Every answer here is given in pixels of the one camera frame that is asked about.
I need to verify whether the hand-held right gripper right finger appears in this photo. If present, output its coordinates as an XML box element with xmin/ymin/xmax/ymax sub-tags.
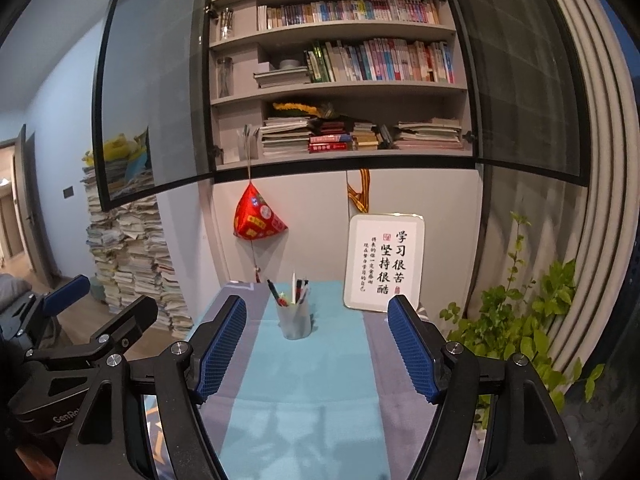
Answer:
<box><xmin>387</xmin><ymin>294</ymin><xmax>576</xmax><ymax>480</ymax></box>

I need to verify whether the stack of grey books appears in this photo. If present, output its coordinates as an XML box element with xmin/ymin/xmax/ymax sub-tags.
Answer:
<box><xmin>253</xmin><ymin>67</ymin><xmax>312</xmax><ymax>88</ymax></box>

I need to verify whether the grey sofa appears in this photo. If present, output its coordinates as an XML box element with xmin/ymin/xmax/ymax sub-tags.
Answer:
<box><xmin>0</xmin><ymin>272</ymin><xmax>31</xmax><ymax>311</ymax></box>

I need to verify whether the glass cabinet door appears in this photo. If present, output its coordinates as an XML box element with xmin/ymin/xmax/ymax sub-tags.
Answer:
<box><xmin>92</xmin><ymin>0</ymin><xmax>218</xmax><ymax>213</ymax></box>
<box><xmin>432</xmin><ymin>0</ymin><xmax>591</xmax><ymax>186</ymax></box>

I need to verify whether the pile of worn booklets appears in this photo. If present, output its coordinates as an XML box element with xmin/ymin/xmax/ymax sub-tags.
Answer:
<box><xmin>392</xmin><ymin>119</ymin><xmax>463</xmax><ymax>151</ymax></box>

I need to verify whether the pile of magazines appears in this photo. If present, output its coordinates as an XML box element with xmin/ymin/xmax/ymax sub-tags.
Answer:
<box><xmin>260</xmin><ymin>116</ymin><xmax>313</xmax><ymax>157</ymax></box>

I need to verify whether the row of colourful books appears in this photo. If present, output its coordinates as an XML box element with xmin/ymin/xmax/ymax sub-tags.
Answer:
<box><xmin>305</xmin><ymin>37</ymin><xmax>456</xmax><ymax>83</ymax></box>

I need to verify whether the yellow plush toy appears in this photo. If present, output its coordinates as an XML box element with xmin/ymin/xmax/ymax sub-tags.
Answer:
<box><xmin>82</xmin><ymin>132</ymin><xmax>151</xmax><ymax>166</ymax></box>

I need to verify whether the grey bookshelf cabinet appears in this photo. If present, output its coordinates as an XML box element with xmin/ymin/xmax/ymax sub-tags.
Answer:
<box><xmin>207</xmin><ymin>0</ymin><xmax>476</xmax><ymax>171</ymax></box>

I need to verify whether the red pyramid hanging ornament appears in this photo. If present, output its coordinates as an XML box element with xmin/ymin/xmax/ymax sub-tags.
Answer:
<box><xmin>233</xmin><ymin>182</ymin><xmax>289</xmax><ymax>283</ymax></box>

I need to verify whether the stack of red books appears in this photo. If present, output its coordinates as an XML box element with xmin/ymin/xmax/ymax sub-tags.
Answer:
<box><xmin>308</xmin><ymin>132</ymin><xmax>353</xmax><ymax>153</ymax></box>

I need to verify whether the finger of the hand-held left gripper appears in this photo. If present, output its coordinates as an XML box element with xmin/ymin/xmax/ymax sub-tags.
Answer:
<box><xmin>7</xmin><ymin>295</ymin><xmax>160</xmax><ymax>414</ymax></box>
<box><xmin>42</xmin><ymin>275</ymin><xmax>91</xmax><ymax>317</ymax></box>

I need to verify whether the blue and grey tablecloth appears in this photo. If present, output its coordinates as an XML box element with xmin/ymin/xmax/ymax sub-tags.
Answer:
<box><xmin>145</xmin><ymin>280</ymin><xmax>491</xmax><ymax>480</ymax></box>

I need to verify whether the clear shelf pen holder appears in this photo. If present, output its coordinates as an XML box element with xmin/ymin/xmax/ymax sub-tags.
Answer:
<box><xmin>236</xmin><ymin>125</ymin><xmax>260</xmax><ymax>162</ymax></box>

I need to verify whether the row of thin books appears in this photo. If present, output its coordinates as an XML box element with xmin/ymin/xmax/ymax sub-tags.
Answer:
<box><xmin>257</xmin><ymin>0</ymin><xmax>441</xmax><ymax>31</ymax></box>

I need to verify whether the gold medal with striped ribbon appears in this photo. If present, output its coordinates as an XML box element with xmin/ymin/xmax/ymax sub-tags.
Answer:
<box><xmin>347</xmin><ymin>169</ymin><xmax>371</xmax><ymax>216</ymax></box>

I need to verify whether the grey fluted wall panel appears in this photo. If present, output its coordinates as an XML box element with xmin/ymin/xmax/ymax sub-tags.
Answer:
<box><xmin>535</xmin><ymin>0</ymin><xmax>640</xmax><ymax>376</ymax></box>

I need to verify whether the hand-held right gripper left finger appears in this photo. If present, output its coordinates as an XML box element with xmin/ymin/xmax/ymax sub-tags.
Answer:
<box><xmin>60</xmin><ymin>294</ymin><xmax>249</xmax><ymax>480</ymax></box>

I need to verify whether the pile of stacked books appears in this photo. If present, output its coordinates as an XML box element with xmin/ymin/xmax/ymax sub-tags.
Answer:
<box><xmin>82</xmin><ymin>165</ymin><xmax>193</xmax><ymax>333</ymax></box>

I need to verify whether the white framed calligraphy board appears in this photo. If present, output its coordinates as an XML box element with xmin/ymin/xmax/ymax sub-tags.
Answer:
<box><xmin>343</xmin><ymin>212</ymin><xmax>426</xmax><ymax>312</ymax></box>

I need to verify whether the yellow flower garland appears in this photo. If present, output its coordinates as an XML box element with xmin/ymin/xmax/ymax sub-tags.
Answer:
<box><xmin>272</xmin><ymin>101</ymin><xmax>333</xmax><ymax>117</ymax></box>

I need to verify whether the translucent plastic cup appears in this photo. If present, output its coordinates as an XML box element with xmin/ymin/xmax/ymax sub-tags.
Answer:
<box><xmin>276</xmin><ymin>300</ymin><xmax>313</xmax><ymax>341</ymax></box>

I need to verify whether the green leafy plant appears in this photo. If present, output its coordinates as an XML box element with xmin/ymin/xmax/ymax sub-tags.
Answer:
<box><xmin>440</xmin><ymin>212</ymin><xmax>606</xmax><ymax>431</ymax></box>

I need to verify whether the pile of dark books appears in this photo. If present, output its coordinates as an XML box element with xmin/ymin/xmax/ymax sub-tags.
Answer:
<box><xmin>352</xmin><ymin>121</ymin><xmax>381</xmax><ymax>150</ymax></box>

